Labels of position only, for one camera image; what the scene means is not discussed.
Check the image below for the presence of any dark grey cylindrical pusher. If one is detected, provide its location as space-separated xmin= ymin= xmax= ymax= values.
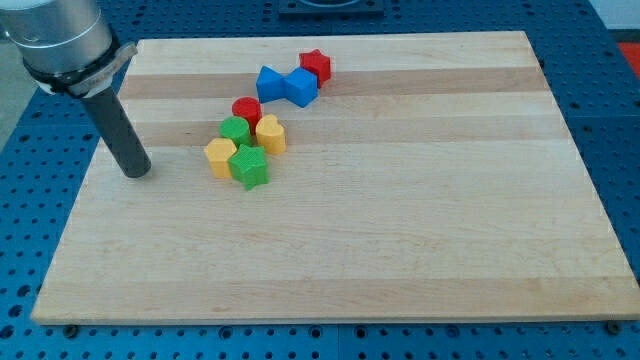
xmin=81 ymin=87 xmax=151 ymax=178

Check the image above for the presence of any blue cube block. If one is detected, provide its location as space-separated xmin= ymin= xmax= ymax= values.
xmin=284 ymin=67 xmax=318 ymax=108

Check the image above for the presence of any light wooden board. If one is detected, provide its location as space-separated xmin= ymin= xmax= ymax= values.
xmin=31 ymin=31 xmax=639 ymax=325

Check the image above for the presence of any red cylinder block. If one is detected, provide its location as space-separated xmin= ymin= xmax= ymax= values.
xmin=231 ymin=97 xmax=262 ymax=135

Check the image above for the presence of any red star block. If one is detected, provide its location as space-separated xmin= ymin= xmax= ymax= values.
xmin=299 ymin=49 xmax=332 ymax=88

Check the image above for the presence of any green star block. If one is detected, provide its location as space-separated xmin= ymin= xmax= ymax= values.
xmin=228 ymin=144 xmax=269 ymax=190

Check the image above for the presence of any yellow heart block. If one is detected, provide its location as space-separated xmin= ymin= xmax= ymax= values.
xmin=256 ymin=114 xmax=287 ymax=155

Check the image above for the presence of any blue triangle block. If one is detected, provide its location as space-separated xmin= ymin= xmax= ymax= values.
xmin=256 ymin=66 xmax=285 ymax=103

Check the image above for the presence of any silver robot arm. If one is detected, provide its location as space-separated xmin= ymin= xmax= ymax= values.
xmin=1 ymin=0 xmax=151 ymax=178

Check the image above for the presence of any green cylinder block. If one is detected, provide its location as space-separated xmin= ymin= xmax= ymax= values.
xmin=219 ymin=116 xmax=252 ymax=147

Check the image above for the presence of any yellow hexagon block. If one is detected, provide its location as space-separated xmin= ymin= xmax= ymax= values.
xmin=204 ymin=138 xmax=237 ymax=178

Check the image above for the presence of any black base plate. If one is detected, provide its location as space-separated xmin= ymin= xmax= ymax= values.
xmin=277 ymin=0 xmax=385 ymax=17

